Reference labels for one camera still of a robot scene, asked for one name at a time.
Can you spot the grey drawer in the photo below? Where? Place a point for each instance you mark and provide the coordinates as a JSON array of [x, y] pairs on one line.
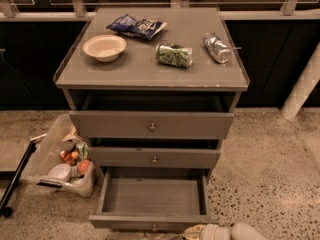
[[152, 125], [154, 157], [153, 199]]

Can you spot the green soda can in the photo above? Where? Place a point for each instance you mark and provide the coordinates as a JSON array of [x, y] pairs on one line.
[[174, 55]]

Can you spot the grey drawer cabinet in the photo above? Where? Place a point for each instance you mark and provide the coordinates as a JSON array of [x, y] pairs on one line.
[[137, 81]]

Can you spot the blue chip bag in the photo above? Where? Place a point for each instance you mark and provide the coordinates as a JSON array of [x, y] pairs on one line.
[[129, 26]]

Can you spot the grey bottom drawer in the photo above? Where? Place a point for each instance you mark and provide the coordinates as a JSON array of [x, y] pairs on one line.
[[153, 199]]

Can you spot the white paper bowl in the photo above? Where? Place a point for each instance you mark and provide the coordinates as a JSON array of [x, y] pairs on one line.
[[104, 48]]

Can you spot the clear plastic bin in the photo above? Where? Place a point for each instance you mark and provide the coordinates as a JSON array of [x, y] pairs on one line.
[[61, 145]]

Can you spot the grey middle drawer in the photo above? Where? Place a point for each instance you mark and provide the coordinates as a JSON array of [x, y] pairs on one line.
[[154, 157]]

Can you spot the silver soda can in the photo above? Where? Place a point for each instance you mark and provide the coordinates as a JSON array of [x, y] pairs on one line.
[[219, 51]]

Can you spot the white cup in bin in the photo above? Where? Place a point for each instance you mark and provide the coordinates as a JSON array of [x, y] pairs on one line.
[[60, 172]]

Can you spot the metal railing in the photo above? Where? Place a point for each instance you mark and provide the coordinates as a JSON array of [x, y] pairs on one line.
[[80, 0]]

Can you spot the white diagonal post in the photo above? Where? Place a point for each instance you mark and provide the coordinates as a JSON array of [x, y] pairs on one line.
[[305, 84]]

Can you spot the grey top drawer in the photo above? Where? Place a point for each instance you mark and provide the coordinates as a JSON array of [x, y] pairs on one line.
[[152, 125]]

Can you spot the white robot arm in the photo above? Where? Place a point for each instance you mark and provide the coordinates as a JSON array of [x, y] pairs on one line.
[[239, 231]]

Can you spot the orange fruit in bin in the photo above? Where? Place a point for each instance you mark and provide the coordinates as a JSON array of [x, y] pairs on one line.
[[83, 166]]

